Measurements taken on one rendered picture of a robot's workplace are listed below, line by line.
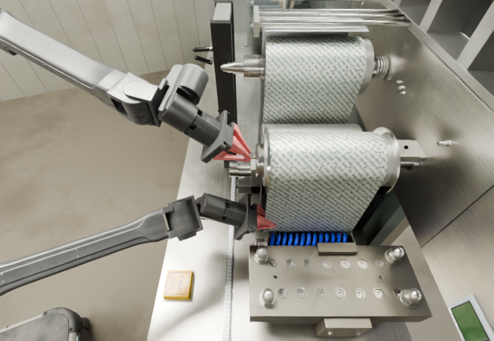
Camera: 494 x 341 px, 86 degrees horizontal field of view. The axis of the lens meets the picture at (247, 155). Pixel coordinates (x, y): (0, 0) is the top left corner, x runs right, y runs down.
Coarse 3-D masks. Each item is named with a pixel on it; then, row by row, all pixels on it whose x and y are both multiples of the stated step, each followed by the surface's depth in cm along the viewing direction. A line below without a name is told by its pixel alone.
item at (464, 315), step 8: (464, 304) 44; (456, 312) 46; (464, 312) 44; (472, 312) 43; (464, 320) 44; (472, 320) 43; (464, 328) 44; (472, 328) 43; (480, 328) 41; (464, 336) 44; (472, 336) 43; (480, 336) 41
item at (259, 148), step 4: (256, 144) 58; (260, 144) 58; (256, 148) 58; (260, 148) 56; (256, 152) 58; (260, 152) 56; (260, 156) 55; (256, 160) 58; (260, 160) 55; (264, 160) 55; (256, 164) 58; (260, 164) 55; (256, 168) 58; (260, 168) 56; (256, 172) 58; (260, 172) 56
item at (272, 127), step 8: (264, 128) 68; (272, 128) 68; (280, 128) 68; (288, 128) 68; (296, 128) 68; (304, 128) 68; (312, 128) 68; (320, 128) 68; (328, 128) 68; (336, 128) 68; (344, 128) 68; (352, 128) 68; (360, 128) 68
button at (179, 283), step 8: (168, 272) 74; (176, 272) 74; (184, 272) 74; (192, 272) 74; (168, 280) 73; (176, 280) 73; (184, 280) 73; (192, 280) 74; (168, 288) 71; (176, 288) 71; (184, 288) 71; (168, 296) 70; (176, 296) 70; (184, 296) 70
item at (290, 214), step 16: (272, 208) 62; (288, 208) 62; (304, 208) 62; (320, 208) 62; (336, 208) 62; (352, 208) 62; (288, 224) 68; (304, 224) 68; (320, 224) 68; (336, 224) 68; (352, 224) 68
